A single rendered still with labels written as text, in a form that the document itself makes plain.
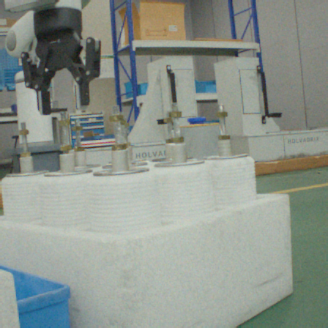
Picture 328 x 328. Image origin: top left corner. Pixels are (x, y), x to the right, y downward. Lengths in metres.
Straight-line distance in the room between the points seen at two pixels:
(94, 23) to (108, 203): 6.91
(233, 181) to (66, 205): 0.27
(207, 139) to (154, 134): 2.19
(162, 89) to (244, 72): 0.60
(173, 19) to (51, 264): 5.78
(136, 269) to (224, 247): 0.17
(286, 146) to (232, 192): 2.80
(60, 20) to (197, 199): 0.33
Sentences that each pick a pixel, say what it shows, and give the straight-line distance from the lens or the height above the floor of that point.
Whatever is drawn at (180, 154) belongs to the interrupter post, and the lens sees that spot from 0.76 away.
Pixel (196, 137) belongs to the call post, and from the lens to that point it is 1.08.
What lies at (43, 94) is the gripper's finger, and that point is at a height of 0.38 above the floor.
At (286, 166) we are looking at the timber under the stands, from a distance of 3.51.
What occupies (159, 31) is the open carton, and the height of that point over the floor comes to 1.58.
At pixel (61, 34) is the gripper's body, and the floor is 0.46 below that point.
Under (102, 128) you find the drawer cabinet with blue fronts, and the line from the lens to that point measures 6.48.
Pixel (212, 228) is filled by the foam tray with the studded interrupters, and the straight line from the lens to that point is 0.71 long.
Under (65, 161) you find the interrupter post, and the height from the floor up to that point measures 0.27.
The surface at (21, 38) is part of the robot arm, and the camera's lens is 1.34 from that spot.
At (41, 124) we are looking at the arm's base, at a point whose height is 0.35.
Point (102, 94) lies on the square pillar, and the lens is 7.35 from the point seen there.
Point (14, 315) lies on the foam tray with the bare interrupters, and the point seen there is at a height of 0.14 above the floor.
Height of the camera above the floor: 0.29
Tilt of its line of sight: 3 degrees down
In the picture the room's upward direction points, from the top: 5 degrees counter-clockwise
